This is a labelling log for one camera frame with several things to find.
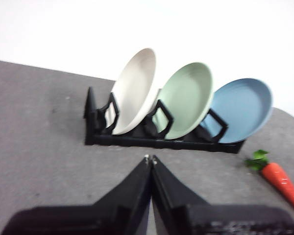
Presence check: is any white plate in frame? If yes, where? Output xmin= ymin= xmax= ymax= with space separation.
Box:
xmin=111 ymin=47 xmax=157 ymax=135

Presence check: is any green plate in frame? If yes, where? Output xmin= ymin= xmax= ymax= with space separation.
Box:
xmin=151 ymin=62 xmax=214 ymax=141

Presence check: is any black plate rack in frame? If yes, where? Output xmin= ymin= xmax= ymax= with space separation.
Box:
xmin=82 ymin=86 xmax=245 ymax=155

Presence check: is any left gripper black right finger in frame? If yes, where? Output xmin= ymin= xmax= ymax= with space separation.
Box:
xmin=151 ymin=154 xmax=294 ymax=235

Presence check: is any orange carrot with green leaves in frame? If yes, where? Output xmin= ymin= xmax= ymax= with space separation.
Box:
xmin=244 ymin=149 xmax=294 ymax=217

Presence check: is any blue plate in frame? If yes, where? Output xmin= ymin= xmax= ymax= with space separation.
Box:
xmin=198 ymin=77 xmax=274 ymax=144

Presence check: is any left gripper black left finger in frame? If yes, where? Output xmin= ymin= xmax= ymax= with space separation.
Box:
xmin=0 ymin=154 xmax=152 ymax=235

